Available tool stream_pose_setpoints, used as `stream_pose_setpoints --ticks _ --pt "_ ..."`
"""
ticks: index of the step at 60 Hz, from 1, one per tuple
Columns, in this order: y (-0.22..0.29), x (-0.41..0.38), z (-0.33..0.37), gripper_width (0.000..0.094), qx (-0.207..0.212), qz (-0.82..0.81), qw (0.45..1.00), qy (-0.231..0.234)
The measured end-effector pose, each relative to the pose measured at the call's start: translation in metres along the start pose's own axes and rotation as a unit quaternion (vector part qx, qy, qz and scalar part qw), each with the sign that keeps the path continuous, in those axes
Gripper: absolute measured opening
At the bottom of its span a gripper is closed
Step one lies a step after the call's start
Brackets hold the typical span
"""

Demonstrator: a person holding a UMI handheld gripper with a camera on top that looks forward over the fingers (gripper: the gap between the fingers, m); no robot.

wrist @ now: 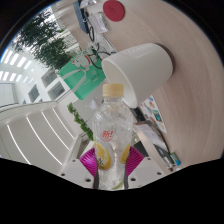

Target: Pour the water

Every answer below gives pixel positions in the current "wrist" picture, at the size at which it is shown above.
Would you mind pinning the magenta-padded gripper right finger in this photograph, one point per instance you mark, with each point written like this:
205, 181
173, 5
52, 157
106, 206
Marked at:
148, 171

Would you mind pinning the row of green hedge plants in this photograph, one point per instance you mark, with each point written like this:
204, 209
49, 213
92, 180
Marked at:
46, 43

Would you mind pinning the group of ceiling light strips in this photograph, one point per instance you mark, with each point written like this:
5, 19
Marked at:
36, 133

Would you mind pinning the black notebook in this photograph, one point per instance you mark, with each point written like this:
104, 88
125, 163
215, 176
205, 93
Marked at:
160, 153

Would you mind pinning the white power strip with plugs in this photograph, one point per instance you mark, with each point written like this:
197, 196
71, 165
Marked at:
98, 22

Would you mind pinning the white mug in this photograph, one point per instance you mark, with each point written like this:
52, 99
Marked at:
143, 70

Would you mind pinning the green tote bag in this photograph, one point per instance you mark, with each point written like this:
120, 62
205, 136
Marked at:
83, 78

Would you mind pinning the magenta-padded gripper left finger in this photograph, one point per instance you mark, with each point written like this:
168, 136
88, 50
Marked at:
75, 173

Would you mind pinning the clear lemon drink bottle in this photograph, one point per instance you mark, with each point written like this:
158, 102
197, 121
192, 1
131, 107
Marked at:
112, 133

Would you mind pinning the colourful sticker sheet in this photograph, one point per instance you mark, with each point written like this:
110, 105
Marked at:
154, 113

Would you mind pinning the flat round red coaster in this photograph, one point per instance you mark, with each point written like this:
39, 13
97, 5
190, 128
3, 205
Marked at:
114, 10

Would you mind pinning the white planter cabinet with plants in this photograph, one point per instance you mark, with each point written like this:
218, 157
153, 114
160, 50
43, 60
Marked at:
81, 123

